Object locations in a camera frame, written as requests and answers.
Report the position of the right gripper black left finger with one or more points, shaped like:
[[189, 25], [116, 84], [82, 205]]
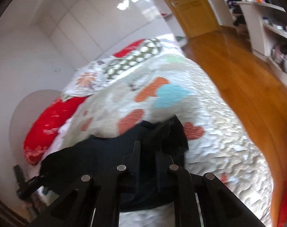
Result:
[[91, 201]]

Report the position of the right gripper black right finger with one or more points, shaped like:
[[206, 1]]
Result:
[[198, 200]]

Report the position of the black pants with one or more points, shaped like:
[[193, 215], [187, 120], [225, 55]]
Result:
[[147, 150]]

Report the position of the heart pattern quilt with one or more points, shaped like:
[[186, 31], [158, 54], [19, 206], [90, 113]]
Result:
[[171, 84]]

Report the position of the long red pillow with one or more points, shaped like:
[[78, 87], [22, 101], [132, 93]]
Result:
[[46, 128]]

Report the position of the white round headboard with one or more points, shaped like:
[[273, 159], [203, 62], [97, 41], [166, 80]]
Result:
[[23, 117]]

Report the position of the floral white pillow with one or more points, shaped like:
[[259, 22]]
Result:
[[93, 77]]

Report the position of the green cloud pattern bolster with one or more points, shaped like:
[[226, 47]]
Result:
[[146, 50]]

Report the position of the white glossy wardrobe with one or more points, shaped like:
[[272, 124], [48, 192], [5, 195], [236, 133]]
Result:
[[86, 30]]

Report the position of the white shelf unit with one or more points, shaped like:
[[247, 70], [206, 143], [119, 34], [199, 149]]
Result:
[[265, 23]]

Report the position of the wooden door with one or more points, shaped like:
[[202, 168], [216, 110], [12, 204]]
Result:
[[196, 17]]

